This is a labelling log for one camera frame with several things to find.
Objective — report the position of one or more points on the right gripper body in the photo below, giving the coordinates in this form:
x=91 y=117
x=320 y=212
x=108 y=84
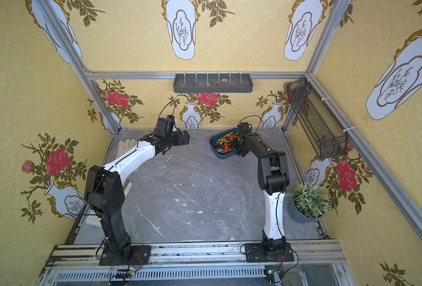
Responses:
x=236 y=145

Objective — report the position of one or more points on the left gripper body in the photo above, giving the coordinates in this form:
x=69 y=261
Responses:
x=179 y=137

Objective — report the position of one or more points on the teal plastic storage box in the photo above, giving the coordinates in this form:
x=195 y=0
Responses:
x=222 y=143

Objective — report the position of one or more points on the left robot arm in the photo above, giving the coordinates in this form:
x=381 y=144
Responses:
x=104 y=191

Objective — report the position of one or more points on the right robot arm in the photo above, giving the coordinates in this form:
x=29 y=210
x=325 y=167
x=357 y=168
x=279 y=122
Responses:
x=273 y=179

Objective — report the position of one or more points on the beige work glove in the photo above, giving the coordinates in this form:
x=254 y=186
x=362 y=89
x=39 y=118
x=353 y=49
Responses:
x=125 y=147

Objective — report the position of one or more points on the potted green plant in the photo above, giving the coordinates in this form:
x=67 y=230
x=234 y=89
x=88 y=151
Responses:
x=308 y=203

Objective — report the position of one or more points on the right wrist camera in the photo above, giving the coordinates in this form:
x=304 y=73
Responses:
x=244 y=128

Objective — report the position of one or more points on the grey wall shelf tray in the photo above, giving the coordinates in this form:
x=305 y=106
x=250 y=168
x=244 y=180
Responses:
x=213 y=83

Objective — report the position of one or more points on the black wire mesh basket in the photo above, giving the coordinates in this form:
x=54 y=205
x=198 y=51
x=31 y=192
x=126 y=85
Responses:
x=322 y=129

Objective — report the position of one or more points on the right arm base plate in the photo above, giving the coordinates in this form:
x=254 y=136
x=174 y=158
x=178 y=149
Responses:
x=261 y=252

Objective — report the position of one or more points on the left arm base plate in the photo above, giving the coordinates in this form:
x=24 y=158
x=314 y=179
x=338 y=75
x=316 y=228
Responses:
x=137 y=255

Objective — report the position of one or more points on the aluminium front rail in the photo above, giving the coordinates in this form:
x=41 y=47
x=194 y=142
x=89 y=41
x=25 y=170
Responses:
x=303 y=263

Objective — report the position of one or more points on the aluminium corner frame post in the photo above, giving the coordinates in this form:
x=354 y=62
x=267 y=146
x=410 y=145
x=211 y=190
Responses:
x=333 y=21

